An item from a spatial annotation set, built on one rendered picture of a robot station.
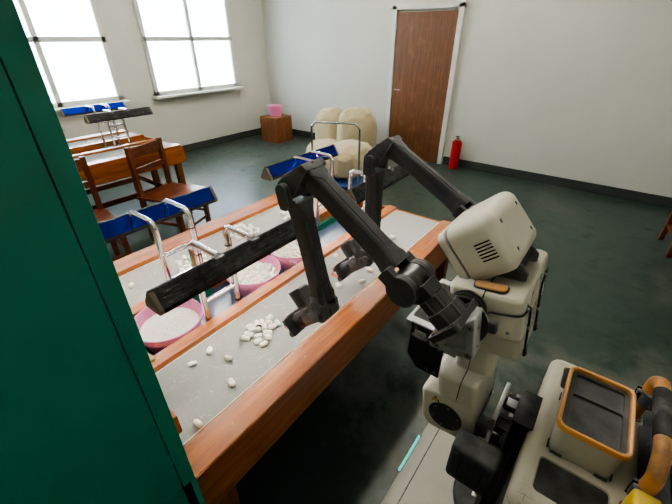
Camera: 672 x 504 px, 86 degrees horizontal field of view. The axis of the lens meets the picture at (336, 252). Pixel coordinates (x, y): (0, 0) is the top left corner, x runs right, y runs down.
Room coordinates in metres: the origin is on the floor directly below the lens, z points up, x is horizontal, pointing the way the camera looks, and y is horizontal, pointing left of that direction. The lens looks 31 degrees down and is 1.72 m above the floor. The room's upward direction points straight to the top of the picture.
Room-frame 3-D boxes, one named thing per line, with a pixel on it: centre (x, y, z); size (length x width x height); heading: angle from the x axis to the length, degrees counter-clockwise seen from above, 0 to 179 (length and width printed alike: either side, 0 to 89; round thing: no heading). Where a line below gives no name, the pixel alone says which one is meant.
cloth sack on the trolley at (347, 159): (4.50, -0.15, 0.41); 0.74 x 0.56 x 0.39; 143
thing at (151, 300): (1.04, 0.34, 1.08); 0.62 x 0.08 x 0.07; 143
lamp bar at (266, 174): (2.16, 0.20, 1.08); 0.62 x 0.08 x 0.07; 143
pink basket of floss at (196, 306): (1.08, 0.67, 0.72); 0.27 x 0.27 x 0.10
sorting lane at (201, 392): (1.36, 0.03, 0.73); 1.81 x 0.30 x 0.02; 143
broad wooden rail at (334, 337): (1.23, -0.14, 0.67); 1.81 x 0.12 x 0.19; 143
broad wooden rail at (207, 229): (1.89, 0.74, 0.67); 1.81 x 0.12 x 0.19; 143
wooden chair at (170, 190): (3.22, 1.55, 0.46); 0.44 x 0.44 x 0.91; 72
